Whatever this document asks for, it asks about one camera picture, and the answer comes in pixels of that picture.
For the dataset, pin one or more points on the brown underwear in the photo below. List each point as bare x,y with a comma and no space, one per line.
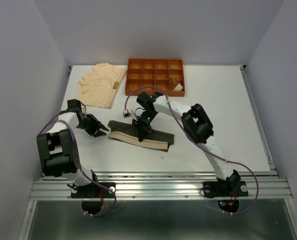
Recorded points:
175,85

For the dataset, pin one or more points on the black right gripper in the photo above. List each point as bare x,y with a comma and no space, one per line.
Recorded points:
142,129

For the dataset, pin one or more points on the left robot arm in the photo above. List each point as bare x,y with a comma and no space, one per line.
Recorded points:
58,147

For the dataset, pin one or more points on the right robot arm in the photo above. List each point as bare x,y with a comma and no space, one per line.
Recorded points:
197,126

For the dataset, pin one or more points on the peach underwear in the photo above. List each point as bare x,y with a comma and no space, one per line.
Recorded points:
98,87

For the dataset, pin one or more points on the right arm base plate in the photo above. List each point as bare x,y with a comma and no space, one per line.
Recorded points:
215,189

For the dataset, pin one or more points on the aluminium right side rail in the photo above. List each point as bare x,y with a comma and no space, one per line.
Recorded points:
273,170

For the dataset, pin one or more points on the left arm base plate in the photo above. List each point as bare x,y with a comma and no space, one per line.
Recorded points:
90,191

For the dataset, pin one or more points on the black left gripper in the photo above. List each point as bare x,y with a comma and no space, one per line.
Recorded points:
94,131

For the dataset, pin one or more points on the dark grey underwear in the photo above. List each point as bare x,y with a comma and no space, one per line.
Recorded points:
150,139

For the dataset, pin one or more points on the orange compartment tray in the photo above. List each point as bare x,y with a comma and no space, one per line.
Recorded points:
154,74

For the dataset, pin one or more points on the aluminium front rail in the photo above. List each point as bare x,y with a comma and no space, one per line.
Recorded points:
136,186

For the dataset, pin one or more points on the aluminium rail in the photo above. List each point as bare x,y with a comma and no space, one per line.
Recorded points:
136,186
273,170

